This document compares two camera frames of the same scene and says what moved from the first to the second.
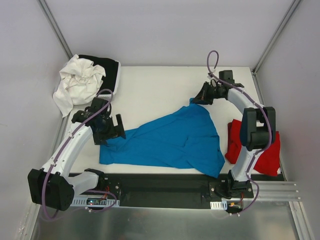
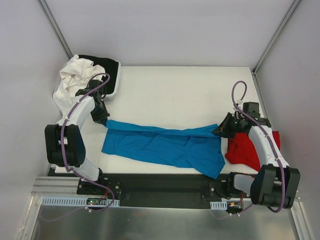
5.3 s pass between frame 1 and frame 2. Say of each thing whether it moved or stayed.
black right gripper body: moved
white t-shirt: stayed
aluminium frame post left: stayed
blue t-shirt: moved
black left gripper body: moved
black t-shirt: stayed
